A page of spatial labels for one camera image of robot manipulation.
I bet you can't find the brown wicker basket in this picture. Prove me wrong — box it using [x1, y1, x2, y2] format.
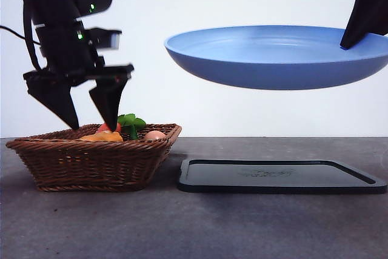
[5, 123, 183, 193]

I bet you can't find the brown egg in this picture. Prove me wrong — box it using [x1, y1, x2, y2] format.
[144, 130, 168, 143]

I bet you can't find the black rectangular tray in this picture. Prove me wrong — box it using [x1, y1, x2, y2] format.
[177, 158, 388, 195]

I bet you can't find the blue plate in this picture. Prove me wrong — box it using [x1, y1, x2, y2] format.
[164, 25, 388, 91]

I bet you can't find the black cable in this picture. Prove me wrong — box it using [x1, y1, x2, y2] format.
[0, 0, 45, 72]

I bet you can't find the orange carrot with green leaves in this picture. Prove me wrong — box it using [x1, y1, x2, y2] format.
[97, 113, 148, 141]

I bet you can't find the orange corn cob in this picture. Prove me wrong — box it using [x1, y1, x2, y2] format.
[79, 130, 124, 143]

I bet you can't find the pale grey camera box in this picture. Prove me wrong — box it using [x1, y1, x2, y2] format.
[85, 28, 122, 50]

